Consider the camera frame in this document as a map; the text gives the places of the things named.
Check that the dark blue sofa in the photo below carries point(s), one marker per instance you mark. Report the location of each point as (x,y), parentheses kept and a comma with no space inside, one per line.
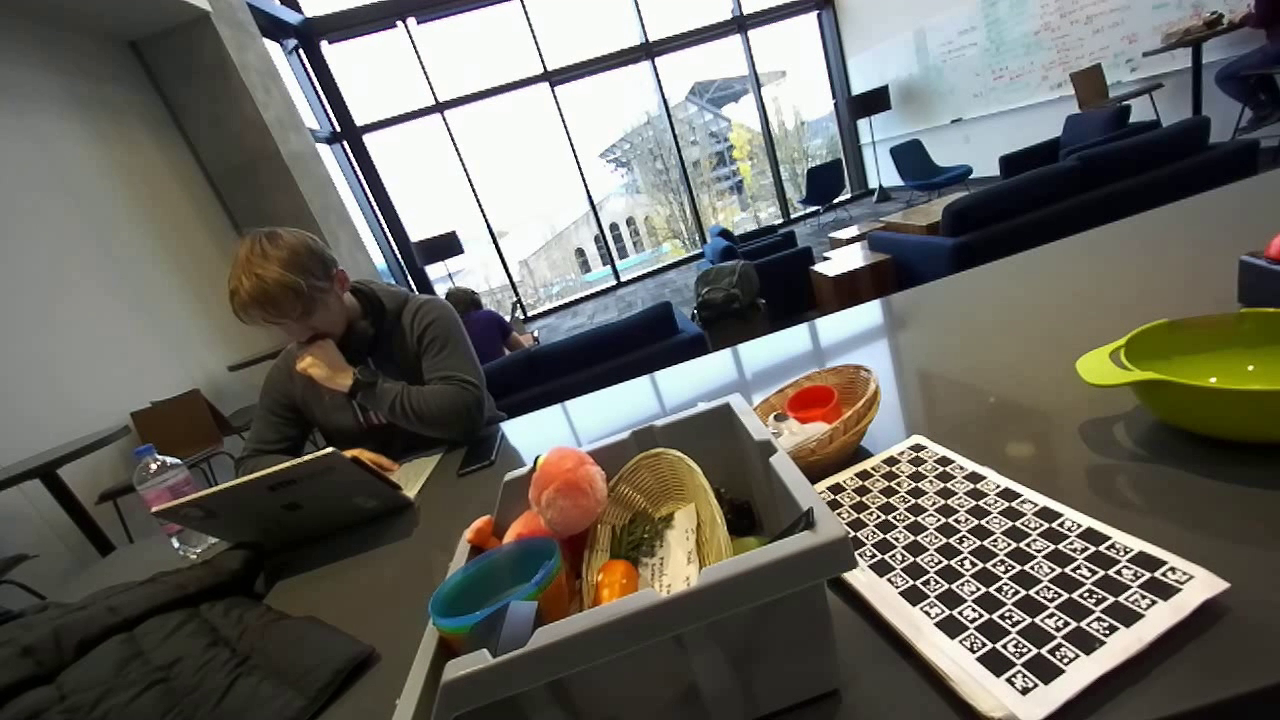
(1070,197)

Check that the cardboard box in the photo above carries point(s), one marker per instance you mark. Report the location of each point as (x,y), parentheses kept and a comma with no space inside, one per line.
(182,425)

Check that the silver laptop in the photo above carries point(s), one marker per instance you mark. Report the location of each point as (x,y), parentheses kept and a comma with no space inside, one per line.
(288,500)

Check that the pink plush toy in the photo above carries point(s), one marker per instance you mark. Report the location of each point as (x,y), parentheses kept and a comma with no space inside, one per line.
(568,489)

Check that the dark jacket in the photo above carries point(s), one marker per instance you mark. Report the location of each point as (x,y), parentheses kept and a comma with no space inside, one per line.
(178,645)

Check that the seated person grey hoodie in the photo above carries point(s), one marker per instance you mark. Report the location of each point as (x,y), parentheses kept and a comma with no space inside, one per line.
(371,370)

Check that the red button black box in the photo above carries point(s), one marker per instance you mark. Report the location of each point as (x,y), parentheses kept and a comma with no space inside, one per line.
(1258,276)

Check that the green bowl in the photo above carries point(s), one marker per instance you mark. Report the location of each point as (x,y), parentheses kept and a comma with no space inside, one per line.
(1197,374)

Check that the plastic water bottle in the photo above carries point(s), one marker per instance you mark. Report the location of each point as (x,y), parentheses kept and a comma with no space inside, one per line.
(164,476)

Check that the red cup in basket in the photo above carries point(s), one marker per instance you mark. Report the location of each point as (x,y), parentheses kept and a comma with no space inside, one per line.
(814,405)

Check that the teal blue cup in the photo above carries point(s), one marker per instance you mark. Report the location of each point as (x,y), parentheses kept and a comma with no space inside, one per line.
(498,599)

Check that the checkered calibration board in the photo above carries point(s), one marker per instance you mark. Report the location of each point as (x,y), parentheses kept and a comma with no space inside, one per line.
(1015,599)

